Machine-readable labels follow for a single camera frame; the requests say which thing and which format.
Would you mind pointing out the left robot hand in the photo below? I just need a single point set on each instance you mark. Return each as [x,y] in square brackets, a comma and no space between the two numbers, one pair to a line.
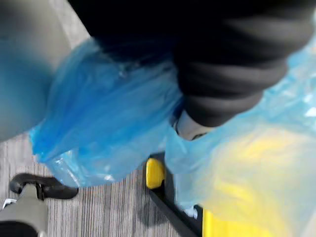
[222,49]

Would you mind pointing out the blue plastic rubbish bag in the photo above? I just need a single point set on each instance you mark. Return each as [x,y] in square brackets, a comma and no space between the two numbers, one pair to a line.
[103,111]

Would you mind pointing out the yellow lid pedal trash can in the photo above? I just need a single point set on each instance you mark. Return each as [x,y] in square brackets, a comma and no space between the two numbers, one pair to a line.
[154,172]

